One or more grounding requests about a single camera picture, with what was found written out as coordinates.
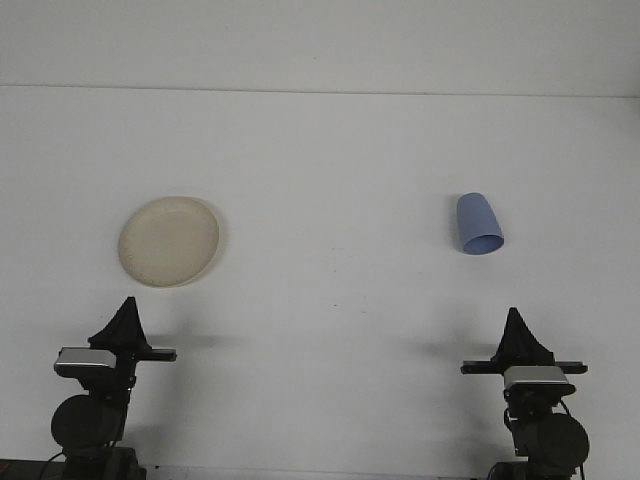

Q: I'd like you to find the pale blue cup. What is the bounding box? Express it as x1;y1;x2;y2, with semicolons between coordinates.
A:
454;192;505;256

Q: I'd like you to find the pale cream round plate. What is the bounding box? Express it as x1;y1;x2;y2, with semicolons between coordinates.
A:
117;195;225;289

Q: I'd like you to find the dark panel with orange edge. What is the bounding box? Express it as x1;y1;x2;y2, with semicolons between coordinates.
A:
0;457;66;480

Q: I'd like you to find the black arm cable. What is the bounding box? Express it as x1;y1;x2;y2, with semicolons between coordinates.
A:
558;396;586;480
40;451;66;480

